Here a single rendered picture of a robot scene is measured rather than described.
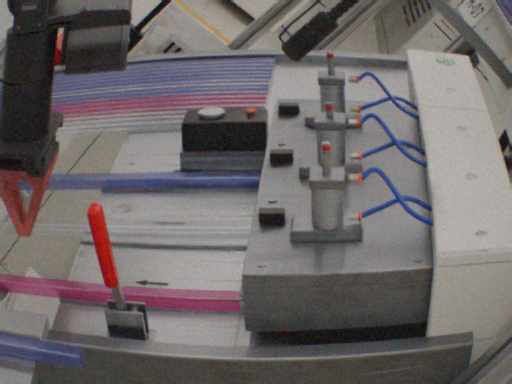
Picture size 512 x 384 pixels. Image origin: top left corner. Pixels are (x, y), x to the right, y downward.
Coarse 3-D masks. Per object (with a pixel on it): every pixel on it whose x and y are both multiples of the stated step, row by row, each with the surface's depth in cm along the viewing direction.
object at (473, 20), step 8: (472, 0) 139; (480, 0) 136; (488, 0) 120; (464, 8) 140; (472, 8) 137; (480, 8) 133; (488, 8) 130; (496, 8) 116; (464, 16) 137; (472, 16) 134; (480, 16) 131; (504, 16) 112; (472, 24) 132; (504, 24) 109
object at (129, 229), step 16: (0, 224) 103; (48, 224) 102; (64, 224) 102; (80, 224) 102; (112, 224) 102; (128, 224) 102; (144, 224) 102; (160, 224) 102; (176, 224) 102; (192, 224) 102; (208, 224) 102; (224, 224) 101; (240, 224) 101
